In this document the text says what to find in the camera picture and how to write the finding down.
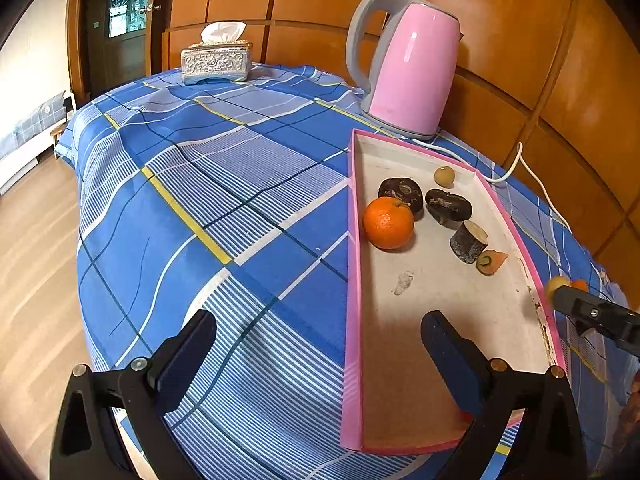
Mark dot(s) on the dark sugarcane piece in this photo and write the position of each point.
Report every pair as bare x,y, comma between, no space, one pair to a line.
466,245

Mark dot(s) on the white tissue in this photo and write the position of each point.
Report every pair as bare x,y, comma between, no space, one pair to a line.
222,32

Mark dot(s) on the pink cardboard tray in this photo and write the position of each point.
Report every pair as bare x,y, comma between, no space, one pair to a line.
415,320

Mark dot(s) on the dark elongated fruit piece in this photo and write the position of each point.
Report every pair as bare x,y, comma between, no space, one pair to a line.
447,205

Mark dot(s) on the dark wooden door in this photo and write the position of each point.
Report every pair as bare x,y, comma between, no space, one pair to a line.
125,55

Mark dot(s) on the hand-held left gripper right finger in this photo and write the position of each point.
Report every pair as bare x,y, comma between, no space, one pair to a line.
450,355

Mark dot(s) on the bed with plaid bedding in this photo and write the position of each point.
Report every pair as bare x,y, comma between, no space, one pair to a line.
25,130

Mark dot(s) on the pink electric kettle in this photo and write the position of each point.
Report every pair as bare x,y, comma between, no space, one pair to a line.
415,70

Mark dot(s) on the small wooden stool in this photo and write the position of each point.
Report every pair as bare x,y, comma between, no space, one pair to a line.
58,131

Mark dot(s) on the small yellow fruit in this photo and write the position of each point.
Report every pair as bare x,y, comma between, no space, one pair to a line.
555,285

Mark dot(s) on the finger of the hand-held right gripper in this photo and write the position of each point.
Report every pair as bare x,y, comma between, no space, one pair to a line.
600,315

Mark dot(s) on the small tan potato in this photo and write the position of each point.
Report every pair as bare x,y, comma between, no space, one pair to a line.
444,176

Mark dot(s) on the blue plaid tablecloth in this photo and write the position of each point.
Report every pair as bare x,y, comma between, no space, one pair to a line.
225,170

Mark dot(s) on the orange carrot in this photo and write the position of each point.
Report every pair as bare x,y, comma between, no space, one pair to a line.
490,262

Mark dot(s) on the silver embossed tissue box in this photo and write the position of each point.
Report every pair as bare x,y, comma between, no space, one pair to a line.
215,62

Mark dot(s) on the mandarin orange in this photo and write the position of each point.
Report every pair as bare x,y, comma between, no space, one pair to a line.
387,225

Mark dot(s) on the dark water chestnut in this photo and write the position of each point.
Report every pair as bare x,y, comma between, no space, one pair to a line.
400,189

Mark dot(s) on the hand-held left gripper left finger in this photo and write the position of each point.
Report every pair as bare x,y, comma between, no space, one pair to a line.
187,355

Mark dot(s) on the person's right forearm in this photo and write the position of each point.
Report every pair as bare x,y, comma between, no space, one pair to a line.
632,420

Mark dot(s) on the small orange fruit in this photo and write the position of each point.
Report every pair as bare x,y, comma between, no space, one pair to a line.
580,285

